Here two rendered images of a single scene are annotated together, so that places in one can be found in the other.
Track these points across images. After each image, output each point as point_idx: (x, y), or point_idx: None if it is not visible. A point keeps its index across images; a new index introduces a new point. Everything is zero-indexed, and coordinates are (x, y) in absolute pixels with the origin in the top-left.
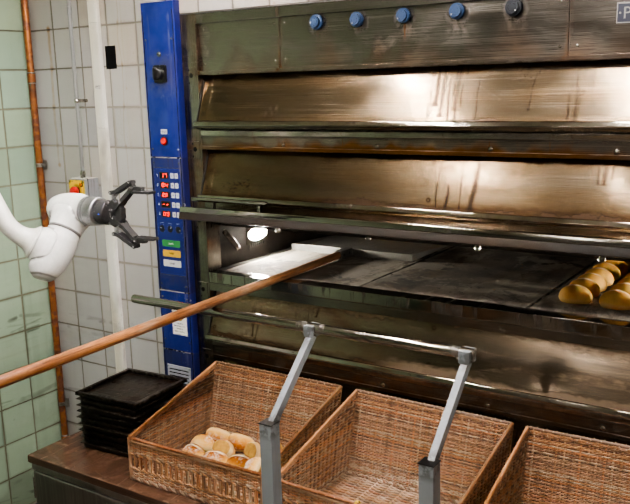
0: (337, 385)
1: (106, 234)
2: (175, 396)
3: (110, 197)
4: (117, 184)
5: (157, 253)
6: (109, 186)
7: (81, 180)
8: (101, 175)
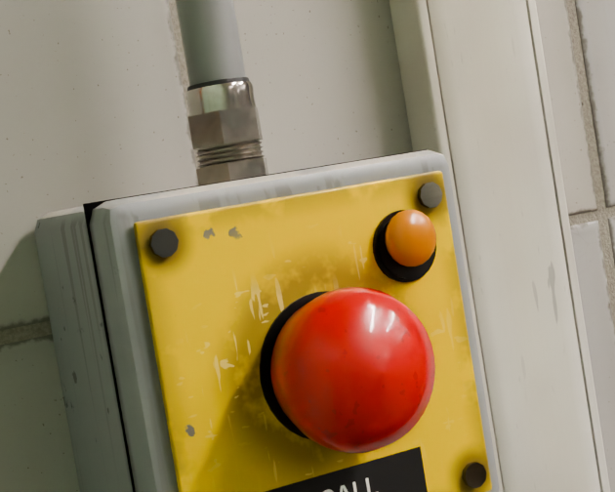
0: None
1: None
2: None
3: (588, 349)
4: (590, 195)
5: None
6: (566, 225)
7: (405, 177)
8: (449, 117)
